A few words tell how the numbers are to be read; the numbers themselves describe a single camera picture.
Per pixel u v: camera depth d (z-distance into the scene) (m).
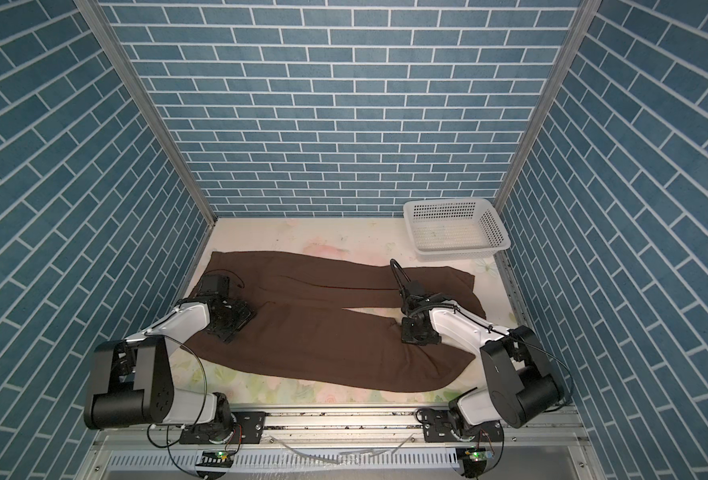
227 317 0.77
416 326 0.66
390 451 0.71
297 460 0.77
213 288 0.74
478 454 0.71
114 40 0.75
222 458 0.72
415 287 1.05
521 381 0.43
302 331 0.89
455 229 1.24
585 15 0.71
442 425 0.74
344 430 0.75
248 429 0.74
